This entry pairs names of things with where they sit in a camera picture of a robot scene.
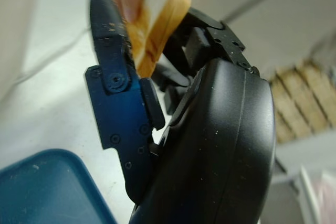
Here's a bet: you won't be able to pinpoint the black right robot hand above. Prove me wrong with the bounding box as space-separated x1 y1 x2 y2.
85 0 277 224

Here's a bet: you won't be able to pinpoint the dark blue plastic tray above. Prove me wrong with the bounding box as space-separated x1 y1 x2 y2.
0 148 118 224

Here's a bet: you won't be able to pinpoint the stacked wooden pallets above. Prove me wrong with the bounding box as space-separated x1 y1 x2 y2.
270 58 336 143

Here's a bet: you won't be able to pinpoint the white toaster power cord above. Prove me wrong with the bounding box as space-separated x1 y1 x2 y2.
14 28 91 84

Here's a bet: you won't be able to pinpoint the toast slice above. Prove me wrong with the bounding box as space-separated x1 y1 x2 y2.
126 0 192 78

